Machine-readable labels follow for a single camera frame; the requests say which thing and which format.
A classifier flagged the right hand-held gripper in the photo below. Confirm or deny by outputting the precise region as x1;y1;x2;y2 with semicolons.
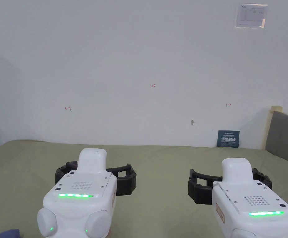
188;158;288;238

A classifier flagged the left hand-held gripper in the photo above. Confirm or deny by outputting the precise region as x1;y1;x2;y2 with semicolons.
37;148;137;238

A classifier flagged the white paper notice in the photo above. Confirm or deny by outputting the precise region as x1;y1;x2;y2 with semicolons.
234;2;269;29

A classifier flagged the dark blue garment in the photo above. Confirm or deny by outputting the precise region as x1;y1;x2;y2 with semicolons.
0;229;20;238

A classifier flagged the grey padded headboard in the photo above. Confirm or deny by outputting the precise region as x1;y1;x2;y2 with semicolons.
265;110;288;172

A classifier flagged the bed with pale green sheet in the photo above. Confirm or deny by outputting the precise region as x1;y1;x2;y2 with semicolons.
0;139;288;238

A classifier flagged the dark blue sign card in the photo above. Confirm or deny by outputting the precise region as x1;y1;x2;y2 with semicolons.
217;130;241;149

